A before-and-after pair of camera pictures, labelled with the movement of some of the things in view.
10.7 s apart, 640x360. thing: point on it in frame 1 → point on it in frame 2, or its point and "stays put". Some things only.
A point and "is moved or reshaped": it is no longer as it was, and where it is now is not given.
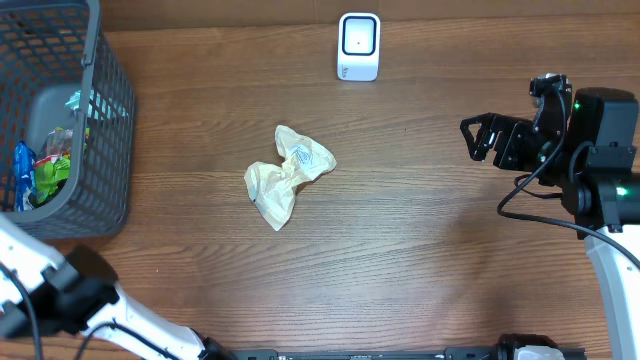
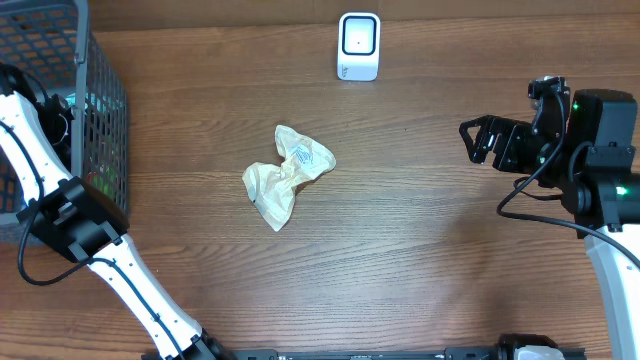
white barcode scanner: (358, 46) stays put
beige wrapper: (273, 186) stays put
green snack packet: (53, 165) is moved or reshaped
